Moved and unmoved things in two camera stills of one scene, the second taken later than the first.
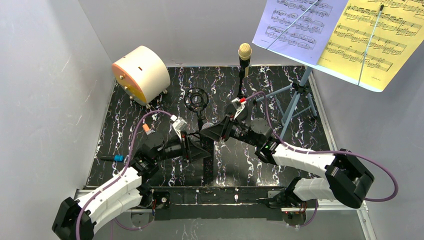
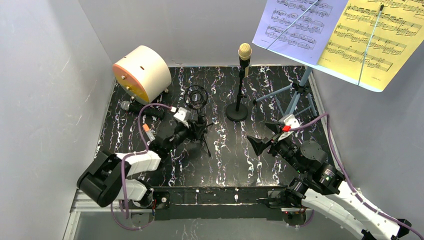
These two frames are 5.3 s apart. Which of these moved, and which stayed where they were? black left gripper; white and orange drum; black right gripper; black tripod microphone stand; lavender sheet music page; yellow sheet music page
Moved: black tripod microphone stand; black left gripper; black right gripper
Stayed: white and orange drum; yellow sheet music page; lavender sheet music page
